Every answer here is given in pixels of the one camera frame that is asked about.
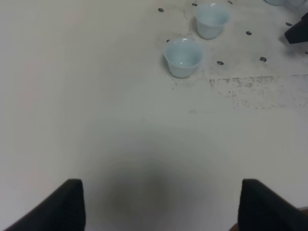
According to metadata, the light blue porcelain teapot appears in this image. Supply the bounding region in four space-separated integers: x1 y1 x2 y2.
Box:
264 0 307 7

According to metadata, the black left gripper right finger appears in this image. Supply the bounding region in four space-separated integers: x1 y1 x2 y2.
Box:
238 179 308 231

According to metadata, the far light blue teacup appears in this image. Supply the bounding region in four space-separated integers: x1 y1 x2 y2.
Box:
195 3 230 39

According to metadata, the light blue teacup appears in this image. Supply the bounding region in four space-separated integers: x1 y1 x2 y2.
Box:
163 38 205 78
195 3 230 39

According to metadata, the near light blue teacup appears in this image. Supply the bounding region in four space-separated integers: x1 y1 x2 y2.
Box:
163 38 205 78

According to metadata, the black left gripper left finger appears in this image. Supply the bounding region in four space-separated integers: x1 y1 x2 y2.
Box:
6 179 86 231

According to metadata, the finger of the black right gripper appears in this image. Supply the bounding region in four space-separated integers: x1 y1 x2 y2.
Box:
284 13 308 44

